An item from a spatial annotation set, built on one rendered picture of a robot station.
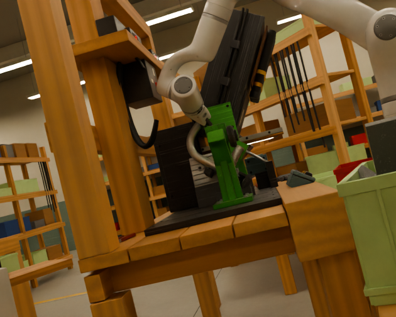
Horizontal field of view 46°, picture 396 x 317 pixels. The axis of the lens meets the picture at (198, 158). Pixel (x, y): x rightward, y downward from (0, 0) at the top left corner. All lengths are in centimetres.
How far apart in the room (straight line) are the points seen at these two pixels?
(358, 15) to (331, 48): 968
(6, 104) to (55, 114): 1172
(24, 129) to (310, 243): 1176
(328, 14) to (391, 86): 27
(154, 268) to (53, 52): 64
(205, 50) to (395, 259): 104
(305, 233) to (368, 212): 54
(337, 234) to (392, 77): 44
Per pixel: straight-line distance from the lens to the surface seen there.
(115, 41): 159
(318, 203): 118
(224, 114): 184
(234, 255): 128
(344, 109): 471
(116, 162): 164
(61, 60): 132
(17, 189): 779
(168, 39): 1153
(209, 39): 155
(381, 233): 67
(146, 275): 133
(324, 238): 120
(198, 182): 180
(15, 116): 1285
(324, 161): 462
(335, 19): 143
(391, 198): 66
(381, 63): 134
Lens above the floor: 102
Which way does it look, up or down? 2 degrees up
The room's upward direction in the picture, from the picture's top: 14 degrees counter-clockwise
